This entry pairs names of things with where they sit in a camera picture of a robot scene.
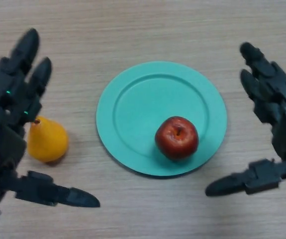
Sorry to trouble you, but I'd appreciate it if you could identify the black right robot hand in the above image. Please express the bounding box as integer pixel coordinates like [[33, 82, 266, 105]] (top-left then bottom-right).
[[204, 42, 286, 197]]

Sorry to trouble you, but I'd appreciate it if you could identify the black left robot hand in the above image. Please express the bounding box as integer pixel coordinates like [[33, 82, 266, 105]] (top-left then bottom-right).
[[0, 27, 101, 209]]

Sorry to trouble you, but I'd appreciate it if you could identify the red apple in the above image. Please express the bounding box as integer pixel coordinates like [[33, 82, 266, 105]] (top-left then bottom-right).
[[154, 116, 199, 160]]

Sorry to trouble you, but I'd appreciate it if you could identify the green round plate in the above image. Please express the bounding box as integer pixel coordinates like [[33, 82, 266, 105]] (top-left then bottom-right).
[[95, 61, 227, 177]]

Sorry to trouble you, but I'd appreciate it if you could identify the yellow pear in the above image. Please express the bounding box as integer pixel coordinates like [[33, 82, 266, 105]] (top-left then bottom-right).
[[27, 116, 70, 163]]

